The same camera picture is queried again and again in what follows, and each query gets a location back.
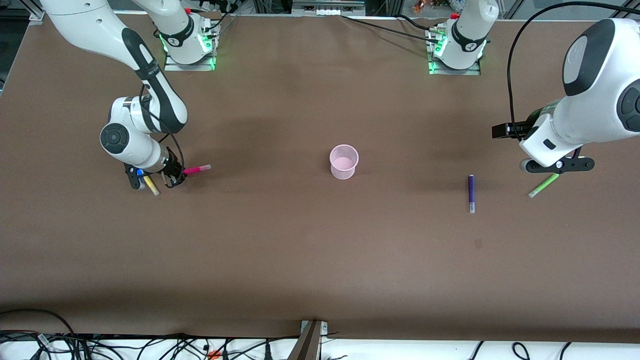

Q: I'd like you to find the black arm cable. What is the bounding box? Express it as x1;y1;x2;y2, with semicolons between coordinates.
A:
507;0;640;126
140;82;186;188

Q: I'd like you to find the black looped floor cable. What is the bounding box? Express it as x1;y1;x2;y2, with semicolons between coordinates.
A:
0;309;76;346

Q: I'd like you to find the short black table cable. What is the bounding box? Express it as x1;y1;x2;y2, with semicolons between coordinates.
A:
395;14;448;33

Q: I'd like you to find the green highlighter pen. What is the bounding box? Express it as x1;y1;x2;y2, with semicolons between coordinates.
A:
528;173;560;199

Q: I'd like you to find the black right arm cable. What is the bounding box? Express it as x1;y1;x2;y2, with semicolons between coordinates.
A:
140;82;186;188

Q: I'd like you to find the black base cable bundle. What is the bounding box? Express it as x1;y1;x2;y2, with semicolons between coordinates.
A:
200;0;243;36

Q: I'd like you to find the long black table cable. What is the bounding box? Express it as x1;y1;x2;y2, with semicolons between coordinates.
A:
341;15;441;43

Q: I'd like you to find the silver background rail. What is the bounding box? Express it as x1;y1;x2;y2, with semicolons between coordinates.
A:
291;0;367;16

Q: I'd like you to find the metal table support beam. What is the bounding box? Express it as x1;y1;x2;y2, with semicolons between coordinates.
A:
287;320;328;360

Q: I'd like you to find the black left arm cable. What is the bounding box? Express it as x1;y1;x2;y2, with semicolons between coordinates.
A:
507;0;640;126

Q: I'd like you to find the pink translucent cup holder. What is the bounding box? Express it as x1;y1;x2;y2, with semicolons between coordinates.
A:
329;144;360;180

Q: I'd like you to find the brown table cover sheet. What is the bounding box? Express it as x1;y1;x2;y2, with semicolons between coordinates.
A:
0;11;640;345

